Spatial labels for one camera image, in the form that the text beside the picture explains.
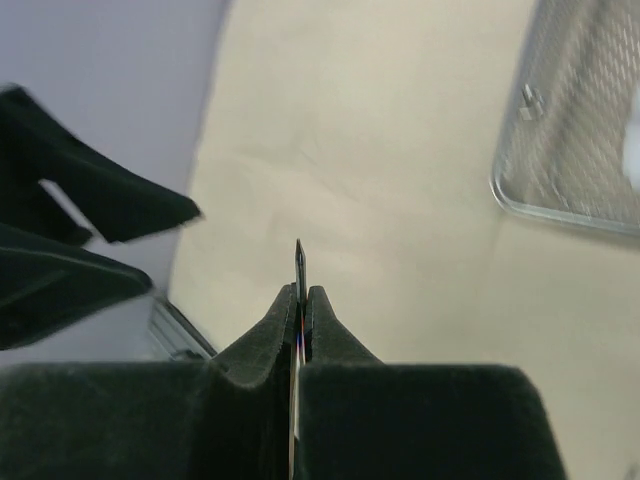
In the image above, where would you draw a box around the white gauze pad left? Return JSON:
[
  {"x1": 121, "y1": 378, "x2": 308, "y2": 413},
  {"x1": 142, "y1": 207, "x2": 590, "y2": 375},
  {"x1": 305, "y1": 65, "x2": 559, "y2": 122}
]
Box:
[{"x1": 623, "y1": 115, "x2": 640, "y2": 191}]

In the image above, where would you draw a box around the wire mesh instrument tray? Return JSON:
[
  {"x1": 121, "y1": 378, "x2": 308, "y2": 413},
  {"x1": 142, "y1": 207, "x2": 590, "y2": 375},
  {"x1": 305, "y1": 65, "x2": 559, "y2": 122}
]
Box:
[{"x1": 491, "y1": 1, "x2": 639, "y2": 235}]

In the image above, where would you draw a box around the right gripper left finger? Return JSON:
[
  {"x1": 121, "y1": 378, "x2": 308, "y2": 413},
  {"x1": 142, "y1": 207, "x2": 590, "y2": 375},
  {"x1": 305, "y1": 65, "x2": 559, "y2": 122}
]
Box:
[{"x1": 1, "y1": 285, "x2": 297, "y2": 479}]

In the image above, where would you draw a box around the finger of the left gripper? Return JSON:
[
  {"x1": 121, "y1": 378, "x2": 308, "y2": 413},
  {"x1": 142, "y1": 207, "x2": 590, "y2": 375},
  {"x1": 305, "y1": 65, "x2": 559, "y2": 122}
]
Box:
[
  {"x1": 1, "y1": 225, "x2": 153, "y2": 350},
  {"x1": 1, "y1": 85, "x2": 201, "y2": 244}
]

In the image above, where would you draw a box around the curved steel clamp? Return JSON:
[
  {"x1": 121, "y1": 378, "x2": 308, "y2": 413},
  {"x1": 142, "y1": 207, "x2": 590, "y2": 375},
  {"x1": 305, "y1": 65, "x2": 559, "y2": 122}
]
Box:
[{"x1": 288, "y1": 239, "x2": 308, "y2": 479}]

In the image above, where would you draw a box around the beige surgical wrap cloth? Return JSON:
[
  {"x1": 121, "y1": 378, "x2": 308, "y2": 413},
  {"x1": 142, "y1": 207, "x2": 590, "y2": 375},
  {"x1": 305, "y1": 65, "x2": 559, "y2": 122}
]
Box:
[{"x1": 169, "y1": 1, "x2": 639, "y2": 479}]

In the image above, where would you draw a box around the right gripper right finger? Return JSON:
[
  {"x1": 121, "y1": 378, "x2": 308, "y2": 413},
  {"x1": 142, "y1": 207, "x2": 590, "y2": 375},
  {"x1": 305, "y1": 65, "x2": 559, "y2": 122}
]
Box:
[{"x1": 296, "y1": 286, "x2": 566, "y2": 479}]

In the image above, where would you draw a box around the aluminium extrusion rail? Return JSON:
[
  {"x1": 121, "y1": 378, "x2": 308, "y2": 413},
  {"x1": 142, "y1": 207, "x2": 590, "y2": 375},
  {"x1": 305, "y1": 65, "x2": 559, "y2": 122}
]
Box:
[{"x1": 147, "y1": 295, "x2": 217, "y2": 361}]

